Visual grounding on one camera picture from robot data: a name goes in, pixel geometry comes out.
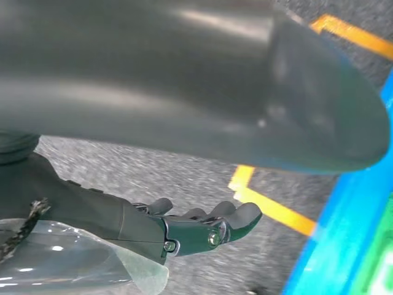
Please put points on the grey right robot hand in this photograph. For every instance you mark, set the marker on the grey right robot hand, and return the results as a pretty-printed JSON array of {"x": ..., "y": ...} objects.
[{"x": 153, "y": 81}]

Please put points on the blue metal shelf rack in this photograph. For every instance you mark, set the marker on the blue metal shelf rack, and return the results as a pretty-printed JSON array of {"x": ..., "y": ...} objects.
[{"x": 337, "y": 228}]

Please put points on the green plastic crate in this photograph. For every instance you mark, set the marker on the green plastic crate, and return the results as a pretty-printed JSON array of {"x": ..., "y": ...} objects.
[{"x": 384, "y": 236}]

